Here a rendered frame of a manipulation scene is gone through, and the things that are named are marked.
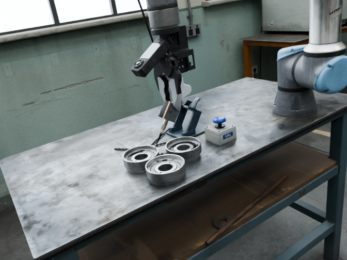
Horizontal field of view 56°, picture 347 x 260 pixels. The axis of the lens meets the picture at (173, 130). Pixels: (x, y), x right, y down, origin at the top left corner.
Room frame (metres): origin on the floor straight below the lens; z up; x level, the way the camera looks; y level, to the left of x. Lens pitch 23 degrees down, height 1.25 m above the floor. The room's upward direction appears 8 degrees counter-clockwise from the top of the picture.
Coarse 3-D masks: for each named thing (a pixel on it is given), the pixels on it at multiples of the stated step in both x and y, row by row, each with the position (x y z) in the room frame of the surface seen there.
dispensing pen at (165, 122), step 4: (164, 104) 0.82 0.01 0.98; (164, 108) 0.81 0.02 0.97; (160, 112) 0.82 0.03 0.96; (160, 116) 0.81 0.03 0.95; (164, 120) 0.81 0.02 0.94; (164, 124) 0.81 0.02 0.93; (164, 128) 0.81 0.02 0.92; (160, 132) 0.80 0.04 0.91; (160, 136) 0.80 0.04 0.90; (156, 144) 0.80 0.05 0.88
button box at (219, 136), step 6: (210, 126) 0.95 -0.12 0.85; (216, 126) 0.93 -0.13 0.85; (222, 126) 0.92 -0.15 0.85; (228, 126) 0.93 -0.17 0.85; (234, 126) 0.92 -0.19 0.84; (210, 132) 0.92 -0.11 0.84; (216, 132) 0.90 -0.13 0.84; (222, 132) 0.89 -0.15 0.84; (228, 132) 0.91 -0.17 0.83; (234, 132) 0.92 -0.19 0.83; (210, 138) 0.93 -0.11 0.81; (216, 138) 0.90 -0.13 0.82; (222, 138) 0.89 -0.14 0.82; (228, 138) 0.91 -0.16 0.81; (234, 138) 0.92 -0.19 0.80; (216, 144) 0.90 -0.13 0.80; (222, 144) 0.89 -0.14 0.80
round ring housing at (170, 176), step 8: (152, 160) 0.79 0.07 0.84; (160, 160) 0.80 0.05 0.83; (168, 160) 0.79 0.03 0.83; (176, 160) 0.78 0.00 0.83; (184, 160) 0.75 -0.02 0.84; (160, 168) 0.77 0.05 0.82; (168, 168) 0.77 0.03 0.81; (176, 168) 0.75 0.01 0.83; (184, 168) 0.74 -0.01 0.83; (152, 176) 0.71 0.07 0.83; (160, 176) 0.70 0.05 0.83; (168, 176) 0.70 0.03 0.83; (176, 176) 0.71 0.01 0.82; (160, 184) 0.71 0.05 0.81; (168, 184) 0.71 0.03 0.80
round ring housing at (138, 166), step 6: (132, 150) 0.88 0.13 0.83; (138, 150) 0.88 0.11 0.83; (150, 150) 0.87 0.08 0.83; (156, 150) 0.85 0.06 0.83; (126, 156) 0.85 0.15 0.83; (132, 156) 0.85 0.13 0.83; (138, 156) 0.85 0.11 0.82; (144, 156) 0.86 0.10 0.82; (150, 156) 0.83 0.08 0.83; (126, 162) 0.80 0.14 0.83; (132, 162) 0.79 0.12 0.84; (138, 162) 0.78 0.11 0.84; (144, 162) 0.79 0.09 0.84; (132, 168) 0.79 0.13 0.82; (138, 168) 0.78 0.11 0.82; (144, 168) 0.78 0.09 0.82
